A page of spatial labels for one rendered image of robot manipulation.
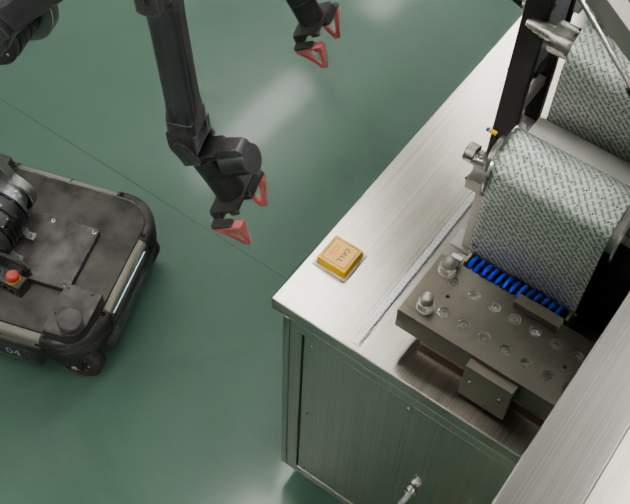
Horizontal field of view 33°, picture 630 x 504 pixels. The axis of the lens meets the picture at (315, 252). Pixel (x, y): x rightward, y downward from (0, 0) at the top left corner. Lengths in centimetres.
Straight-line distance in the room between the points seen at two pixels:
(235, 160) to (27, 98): 196
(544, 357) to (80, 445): 149
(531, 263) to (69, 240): 149
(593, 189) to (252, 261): 162
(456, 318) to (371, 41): 205
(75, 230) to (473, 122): 122
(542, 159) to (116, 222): 155
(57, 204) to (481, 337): 157
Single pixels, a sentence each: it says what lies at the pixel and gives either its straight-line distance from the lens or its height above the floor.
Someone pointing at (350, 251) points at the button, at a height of 92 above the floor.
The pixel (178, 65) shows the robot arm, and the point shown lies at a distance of 176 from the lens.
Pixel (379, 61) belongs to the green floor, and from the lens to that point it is 383.
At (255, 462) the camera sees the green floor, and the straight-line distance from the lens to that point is 296.
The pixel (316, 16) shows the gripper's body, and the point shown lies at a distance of 230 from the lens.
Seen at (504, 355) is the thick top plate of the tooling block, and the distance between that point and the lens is 197.
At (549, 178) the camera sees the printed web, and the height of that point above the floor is 130.
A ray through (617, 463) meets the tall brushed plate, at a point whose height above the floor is 144.
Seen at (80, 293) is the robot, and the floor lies 28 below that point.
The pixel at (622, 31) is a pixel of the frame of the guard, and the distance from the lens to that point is 138.
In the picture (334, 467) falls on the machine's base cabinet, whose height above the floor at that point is 28.
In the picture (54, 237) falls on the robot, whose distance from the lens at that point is 307.
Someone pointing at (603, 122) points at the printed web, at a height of 126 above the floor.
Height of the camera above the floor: 273
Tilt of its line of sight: 56 degrees down
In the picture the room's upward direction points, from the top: 3 degrees clockwise
